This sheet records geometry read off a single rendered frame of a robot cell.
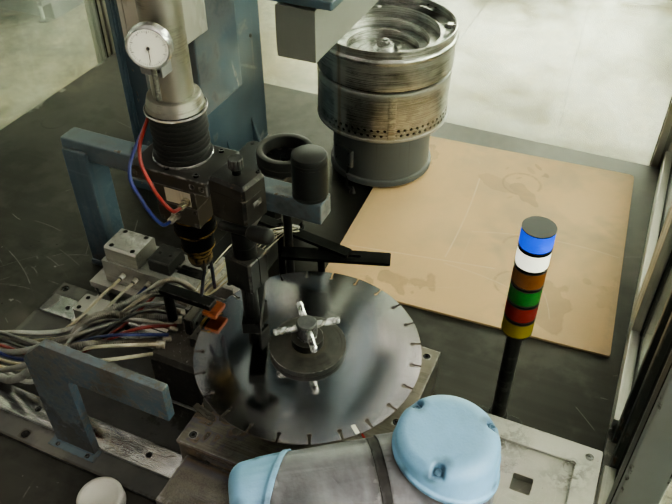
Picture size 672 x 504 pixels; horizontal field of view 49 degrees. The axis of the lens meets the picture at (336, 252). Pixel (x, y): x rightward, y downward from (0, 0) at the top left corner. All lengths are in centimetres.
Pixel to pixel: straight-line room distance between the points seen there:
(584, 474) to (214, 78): 73
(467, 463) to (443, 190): 125
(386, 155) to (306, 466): 120
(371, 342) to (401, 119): 63
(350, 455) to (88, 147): 98
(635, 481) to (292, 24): 80
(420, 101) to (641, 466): 105
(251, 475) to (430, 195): 124
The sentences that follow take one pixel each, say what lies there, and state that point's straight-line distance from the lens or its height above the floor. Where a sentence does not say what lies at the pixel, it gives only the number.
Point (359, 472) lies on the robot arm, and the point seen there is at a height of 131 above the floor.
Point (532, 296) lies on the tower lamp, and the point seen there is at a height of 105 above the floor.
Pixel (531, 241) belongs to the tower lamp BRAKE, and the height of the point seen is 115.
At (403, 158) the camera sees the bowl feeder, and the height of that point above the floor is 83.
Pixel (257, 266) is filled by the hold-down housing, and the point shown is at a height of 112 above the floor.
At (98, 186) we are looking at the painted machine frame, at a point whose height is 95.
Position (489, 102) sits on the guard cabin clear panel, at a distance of 199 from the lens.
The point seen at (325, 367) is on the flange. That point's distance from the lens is 105.
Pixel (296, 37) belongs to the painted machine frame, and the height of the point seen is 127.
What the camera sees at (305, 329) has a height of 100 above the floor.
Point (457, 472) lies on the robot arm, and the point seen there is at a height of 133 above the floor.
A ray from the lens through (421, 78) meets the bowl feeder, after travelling 155.
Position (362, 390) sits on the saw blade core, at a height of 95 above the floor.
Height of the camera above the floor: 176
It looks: 41 degrees down
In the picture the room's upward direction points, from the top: straight up
